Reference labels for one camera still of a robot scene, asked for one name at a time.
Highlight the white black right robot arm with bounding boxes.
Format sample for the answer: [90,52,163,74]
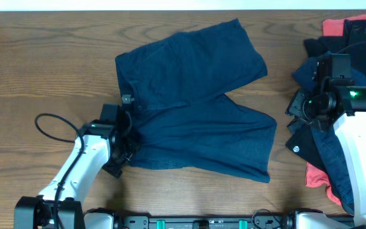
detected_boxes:
[286,86,366,228]

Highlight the dark blue garment in pile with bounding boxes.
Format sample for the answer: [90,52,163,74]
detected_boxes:
[286,37,366,214]

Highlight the navy blue shorts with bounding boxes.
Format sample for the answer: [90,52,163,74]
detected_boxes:
[115,20,276,183]

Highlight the black garment with logo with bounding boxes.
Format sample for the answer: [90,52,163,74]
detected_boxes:
[286,17,366,172]

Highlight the red garment in pile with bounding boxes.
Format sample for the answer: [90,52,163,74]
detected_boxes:
[305,14,366,205]

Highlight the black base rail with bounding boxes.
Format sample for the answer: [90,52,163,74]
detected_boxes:
[84,208,355,229]

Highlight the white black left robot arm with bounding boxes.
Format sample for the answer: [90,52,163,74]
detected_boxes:
[13,104,140,228]

